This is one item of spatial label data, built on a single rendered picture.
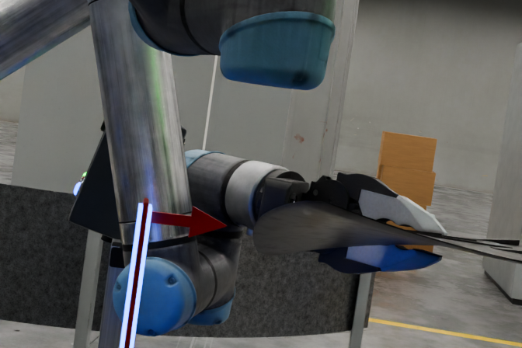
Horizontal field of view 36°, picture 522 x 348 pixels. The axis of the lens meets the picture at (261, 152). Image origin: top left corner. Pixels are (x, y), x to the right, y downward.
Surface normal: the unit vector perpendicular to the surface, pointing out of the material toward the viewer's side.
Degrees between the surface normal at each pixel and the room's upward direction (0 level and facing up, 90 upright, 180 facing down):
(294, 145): 90
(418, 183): 90
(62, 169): 90
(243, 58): 93
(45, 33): 128
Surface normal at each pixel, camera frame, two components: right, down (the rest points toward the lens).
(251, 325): 0.44, 0.11
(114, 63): -0.37, 0.04
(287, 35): 0.17, 0.12
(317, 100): -0.11, 0.04
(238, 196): -0.69, -0.06
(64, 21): 0.22, 0.72
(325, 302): 0.64, 0.13
